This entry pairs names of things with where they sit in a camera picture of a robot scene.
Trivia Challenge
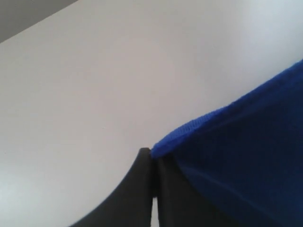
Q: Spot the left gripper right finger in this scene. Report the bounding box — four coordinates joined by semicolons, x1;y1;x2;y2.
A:
156;156;237;227

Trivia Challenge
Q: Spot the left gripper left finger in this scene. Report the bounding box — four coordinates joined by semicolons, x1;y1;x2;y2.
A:
73;148;153;227

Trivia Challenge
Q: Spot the blue microfiber towel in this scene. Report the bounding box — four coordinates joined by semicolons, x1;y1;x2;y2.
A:
151;61;303;227

